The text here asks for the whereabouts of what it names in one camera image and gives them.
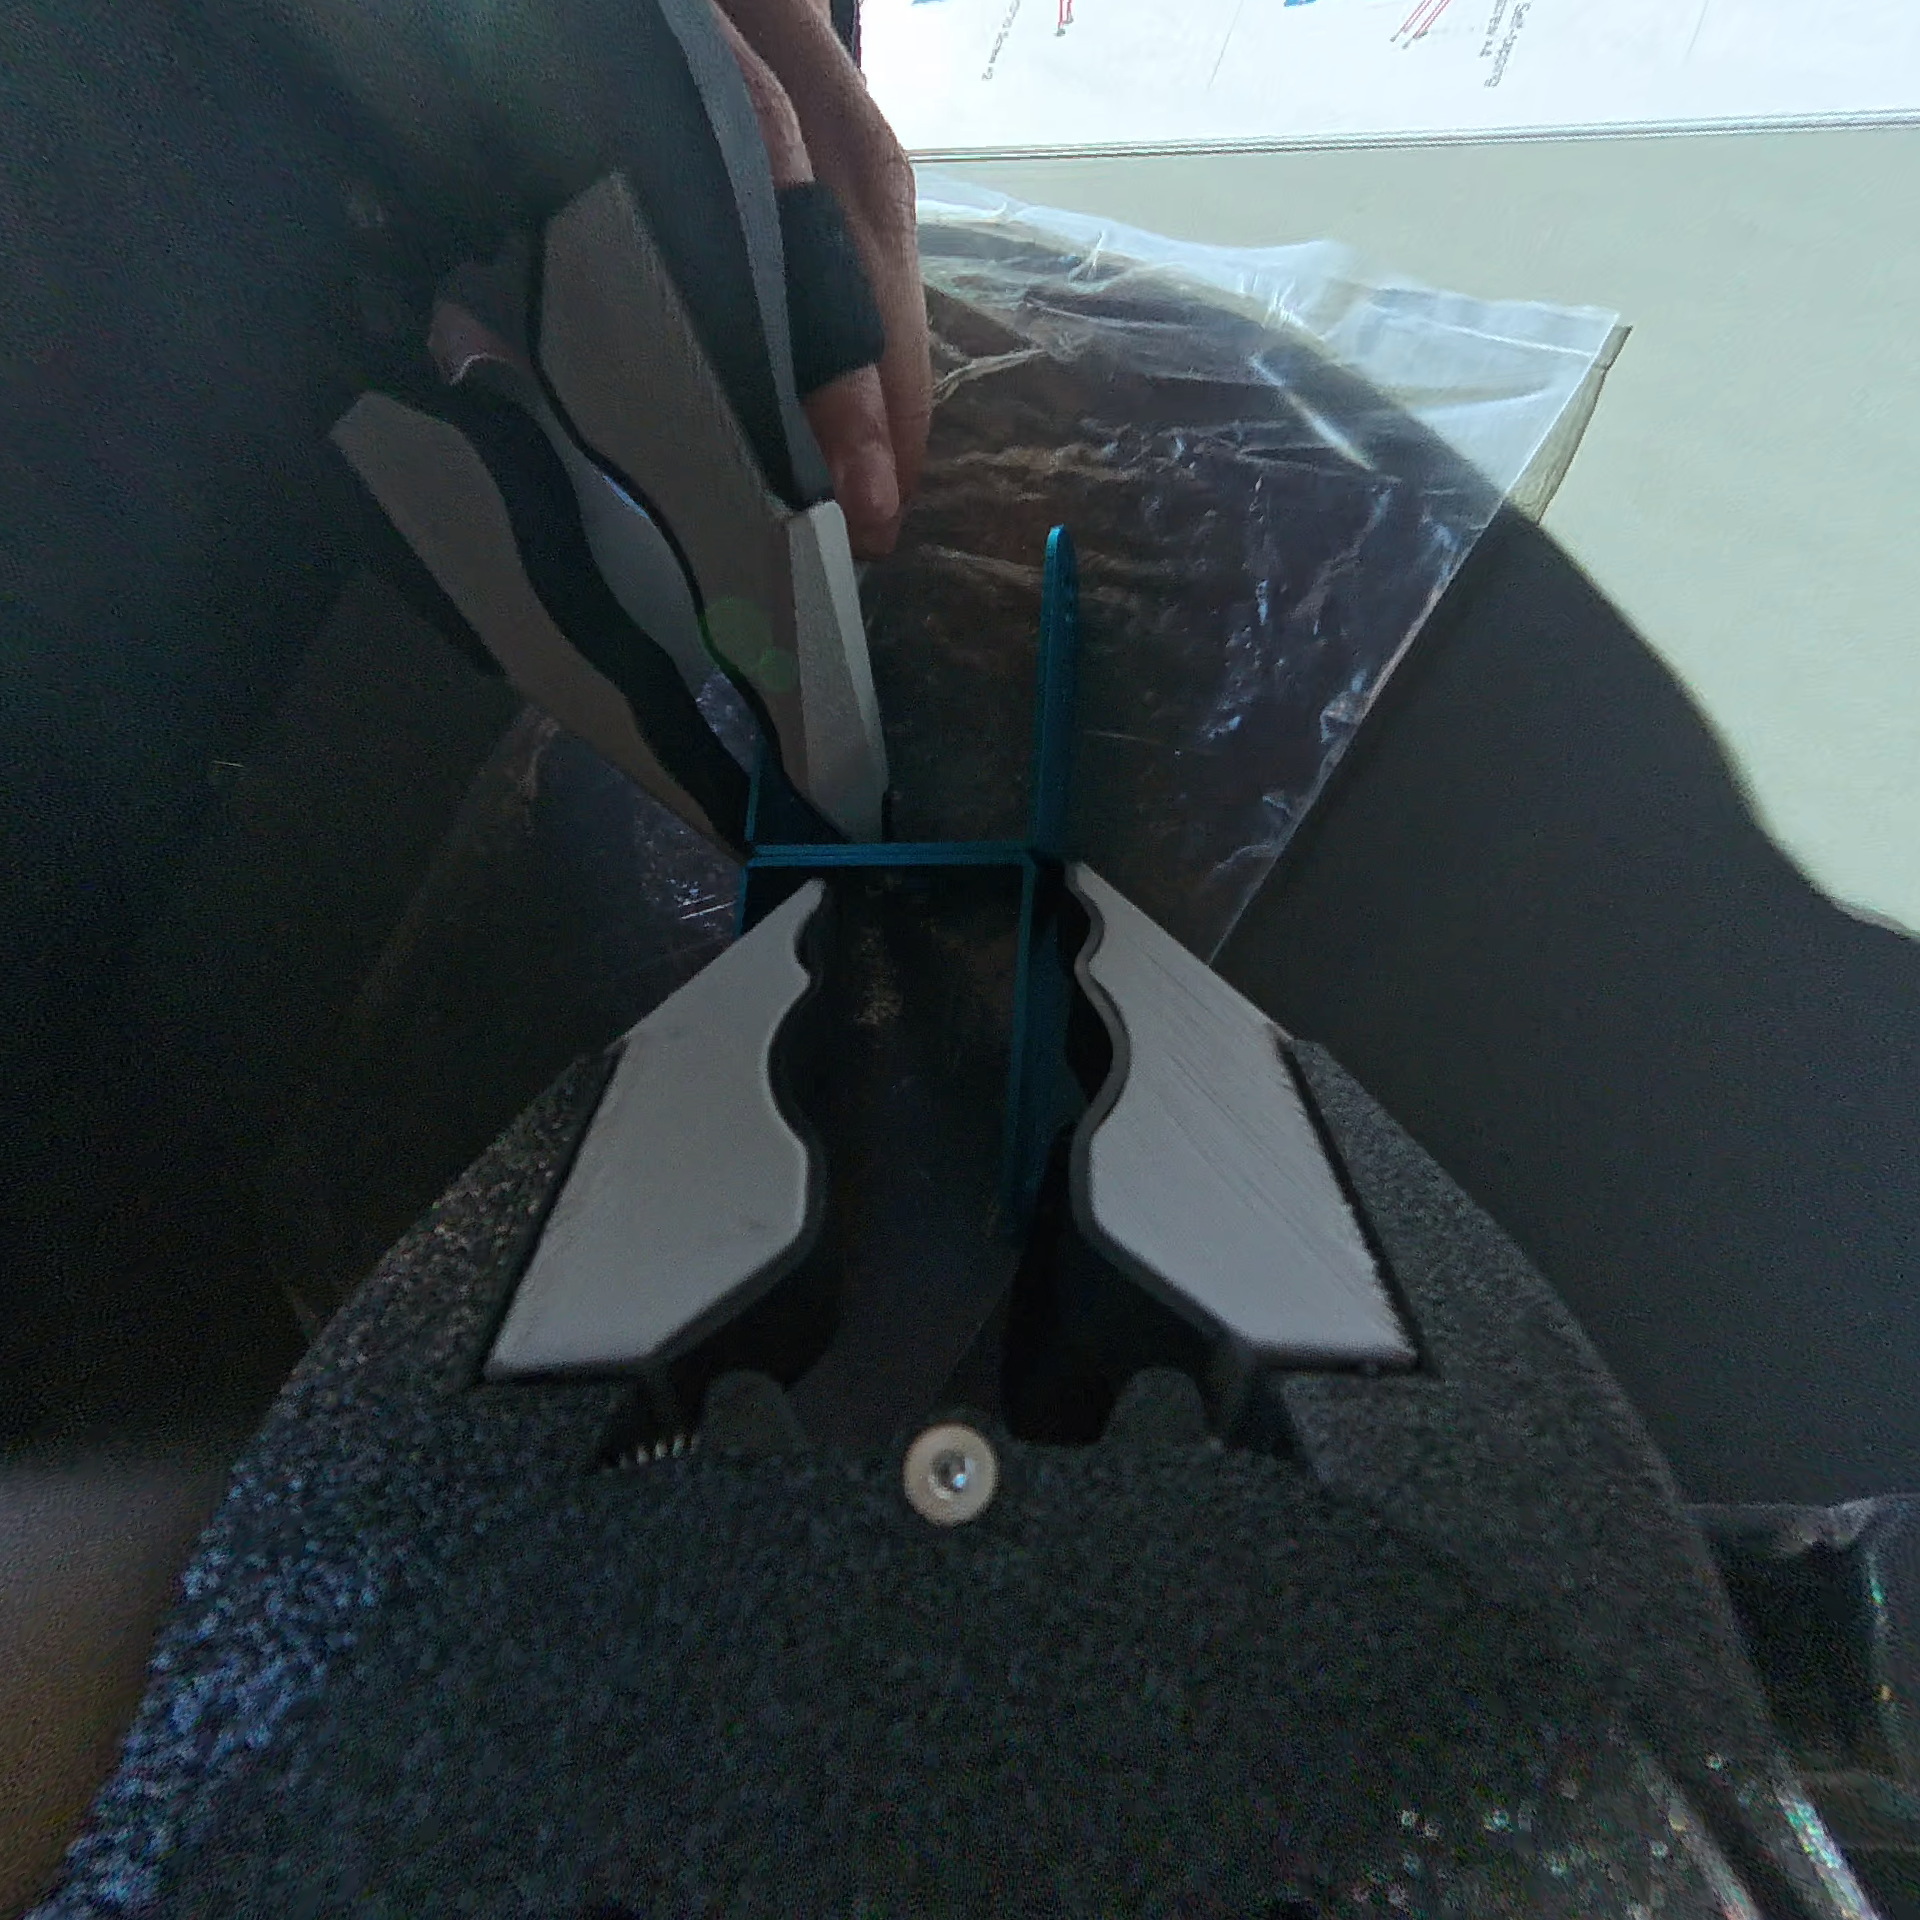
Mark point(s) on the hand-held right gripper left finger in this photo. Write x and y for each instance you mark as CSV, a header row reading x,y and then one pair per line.
x,y
665,1188

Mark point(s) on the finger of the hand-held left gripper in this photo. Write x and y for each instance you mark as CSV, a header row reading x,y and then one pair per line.
x,y
496,570
721,449

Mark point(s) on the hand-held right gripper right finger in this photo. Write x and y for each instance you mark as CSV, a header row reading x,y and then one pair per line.
x,y
1237,1169

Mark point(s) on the blue metal bracket assembly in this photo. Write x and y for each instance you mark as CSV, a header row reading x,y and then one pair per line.
x,y
1035,873

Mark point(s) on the person's left hand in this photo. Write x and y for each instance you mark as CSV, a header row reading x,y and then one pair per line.
x,y
870,449

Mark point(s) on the clear plastic bag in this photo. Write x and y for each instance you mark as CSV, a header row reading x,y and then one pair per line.
x,y
1262,510

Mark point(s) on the printed instruction manual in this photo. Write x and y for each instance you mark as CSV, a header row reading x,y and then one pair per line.
x,y
1408,65

